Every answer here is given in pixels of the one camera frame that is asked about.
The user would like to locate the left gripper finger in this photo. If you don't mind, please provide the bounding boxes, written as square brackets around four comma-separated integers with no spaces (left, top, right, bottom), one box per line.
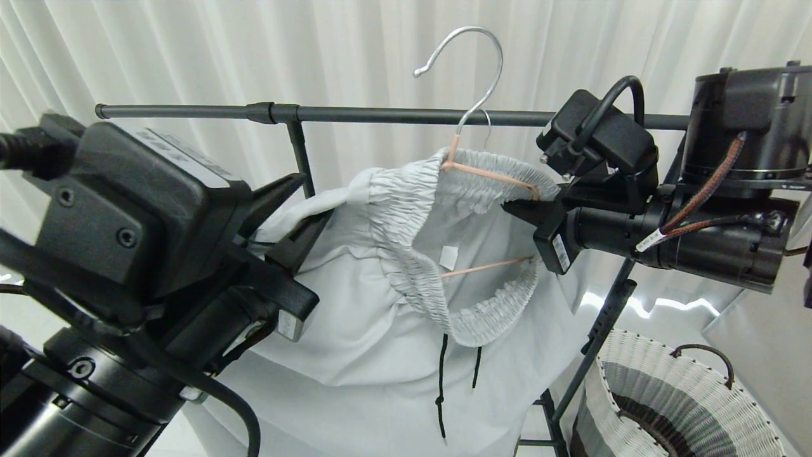
[265,211,335,276]
[240,173,306,238]

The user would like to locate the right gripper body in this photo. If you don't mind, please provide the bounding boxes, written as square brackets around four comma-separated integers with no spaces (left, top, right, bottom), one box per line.
[532,202,795,295]

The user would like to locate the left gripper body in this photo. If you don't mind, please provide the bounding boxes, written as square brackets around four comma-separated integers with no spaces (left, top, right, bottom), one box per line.
[0,249,319,457]

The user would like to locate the pale grey shorts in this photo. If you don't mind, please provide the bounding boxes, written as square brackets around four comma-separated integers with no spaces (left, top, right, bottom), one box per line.
[183,147,589,457]

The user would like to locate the white laundry basket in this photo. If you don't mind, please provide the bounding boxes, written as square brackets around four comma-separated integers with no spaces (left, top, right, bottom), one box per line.
[570,329,789,457]

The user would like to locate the black clothes rack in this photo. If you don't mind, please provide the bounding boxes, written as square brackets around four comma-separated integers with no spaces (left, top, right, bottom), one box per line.
[94,102,693,457]

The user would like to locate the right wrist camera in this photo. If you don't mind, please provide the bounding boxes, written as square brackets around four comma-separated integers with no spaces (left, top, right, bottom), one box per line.
[536,89,660,215]

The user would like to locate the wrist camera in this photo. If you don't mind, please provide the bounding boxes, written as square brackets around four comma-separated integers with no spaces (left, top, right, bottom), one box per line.
[29,114,254,318]
[536,89,660,215]

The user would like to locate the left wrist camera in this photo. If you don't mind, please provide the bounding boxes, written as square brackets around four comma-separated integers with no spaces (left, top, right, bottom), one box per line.
[29,114,254,318]

